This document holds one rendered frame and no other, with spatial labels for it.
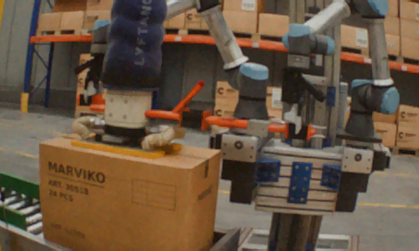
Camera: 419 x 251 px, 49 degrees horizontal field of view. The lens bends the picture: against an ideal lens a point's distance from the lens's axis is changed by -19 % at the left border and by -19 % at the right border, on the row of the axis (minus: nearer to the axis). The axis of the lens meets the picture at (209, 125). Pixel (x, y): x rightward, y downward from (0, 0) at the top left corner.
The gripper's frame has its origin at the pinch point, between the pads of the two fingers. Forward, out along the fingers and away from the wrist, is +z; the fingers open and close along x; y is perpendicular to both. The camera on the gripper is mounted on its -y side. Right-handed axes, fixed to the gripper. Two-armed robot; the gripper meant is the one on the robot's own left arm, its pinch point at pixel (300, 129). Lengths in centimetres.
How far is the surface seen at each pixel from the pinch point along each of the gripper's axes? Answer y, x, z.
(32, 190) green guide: 126, -27, 48
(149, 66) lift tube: 51, 6, -16
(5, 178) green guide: 148, -28, 46
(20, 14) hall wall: 762, -842, -124
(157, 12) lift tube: 51, 5, -36
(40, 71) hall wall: 662, -841, 23
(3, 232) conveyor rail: 106, 31, 51
